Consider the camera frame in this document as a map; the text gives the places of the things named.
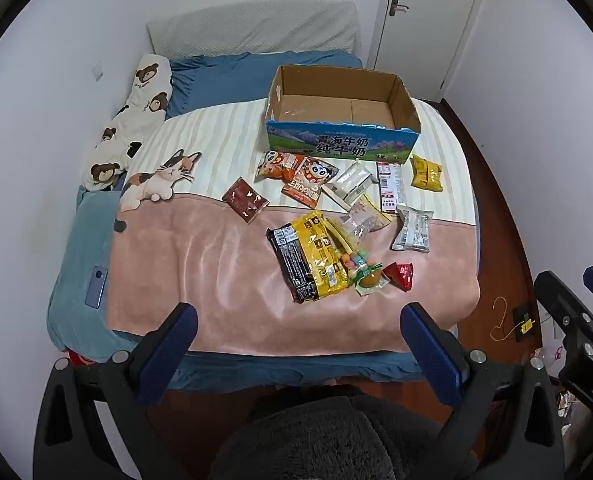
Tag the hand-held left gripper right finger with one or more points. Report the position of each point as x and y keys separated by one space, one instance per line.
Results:
x=429 y=350

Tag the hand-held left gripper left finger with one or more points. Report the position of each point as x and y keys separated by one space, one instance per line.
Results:
x=169 y=350

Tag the red triangular snack packet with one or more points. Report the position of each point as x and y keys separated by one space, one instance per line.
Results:
x=400 y=275

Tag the brown egg snack packet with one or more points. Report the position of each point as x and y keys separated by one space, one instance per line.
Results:
x=371 y=281

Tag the clear bag of colourful candy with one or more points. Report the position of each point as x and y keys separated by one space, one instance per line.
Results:
x=359 y=257

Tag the silver grey snack packet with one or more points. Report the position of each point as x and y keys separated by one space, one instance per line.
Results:
x=414 y=230

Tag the clear brown snack packet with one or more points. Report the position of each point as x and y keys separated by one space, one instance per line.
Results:
x=369 y=215

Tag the large black yellow packet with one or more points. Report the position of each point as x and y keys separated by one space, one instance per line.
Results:
x=301 y=255

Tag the white red label packet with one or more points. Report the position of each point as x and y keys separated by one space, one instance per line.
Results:
x=390 y=187

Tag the dark red snack packet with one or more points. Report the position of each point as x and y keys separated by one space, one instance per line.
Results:
x=245 y=199

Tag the small yellow snack packet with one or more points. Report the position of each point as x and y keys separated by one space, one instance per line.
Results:
x=426 y=174

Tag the white wafer packet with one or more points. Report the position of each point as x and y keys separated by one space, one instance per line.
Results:
x=349 y=182

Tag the panda print snack packet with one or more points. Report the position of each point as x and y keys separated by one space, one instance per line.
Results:
x=310 y=182

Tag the orange snack packet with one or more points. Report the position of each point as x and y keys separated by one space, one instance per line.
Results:
x=276 y=166

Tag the printed cardboard box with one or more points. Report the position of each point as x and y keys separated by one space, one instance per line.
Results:
x=336 y=110

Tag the black floor socket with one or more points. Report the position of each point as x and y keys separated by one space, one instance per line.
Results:
x=521 y=320

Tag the cat printed blanket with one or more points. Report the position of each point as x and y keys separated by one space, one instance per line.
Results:
x=201 y=270

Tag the blue phone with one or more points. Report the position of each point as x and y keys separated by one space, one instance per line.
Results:
x=97 y=288

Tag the person's grey fleece clothing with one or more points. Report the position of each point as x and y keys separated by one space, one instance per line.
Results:
x=336 y=435

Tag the bear print pillow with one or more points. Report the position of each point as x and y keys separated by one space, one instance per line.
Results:
x=136 y=110

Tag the blue pillow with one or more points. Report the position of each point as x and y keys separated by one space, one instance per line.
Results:
x=216 y=80

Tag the white door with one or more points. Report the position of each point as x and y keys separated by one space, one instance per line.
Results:
x=426 y=10

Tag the grey white headboard cushion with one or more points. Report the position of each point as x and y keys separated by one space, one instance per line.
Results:
x=256 y=27

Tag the white wall outlet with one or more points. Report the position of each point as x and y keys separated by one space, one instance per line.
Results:
x=97 y=71

